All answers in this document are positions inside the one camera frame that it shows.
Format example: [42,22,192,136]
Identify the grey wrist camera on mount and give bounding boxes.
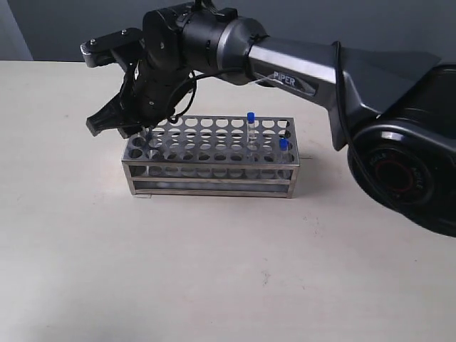
[81,28,143,71]

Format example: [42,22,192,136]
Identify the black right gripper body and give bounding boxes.
[119,59,195,126]

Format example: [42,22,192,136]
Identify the blue capped tube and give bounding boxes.
[247,112,257,151]
[140,128,153,145]
[278,138,290,180]

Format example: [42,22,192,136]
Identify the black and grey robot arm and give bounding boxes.
[81,1,455,237]

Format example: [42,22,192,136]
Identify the stainless steel test tube rack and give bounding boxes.
[122,115,300,198]

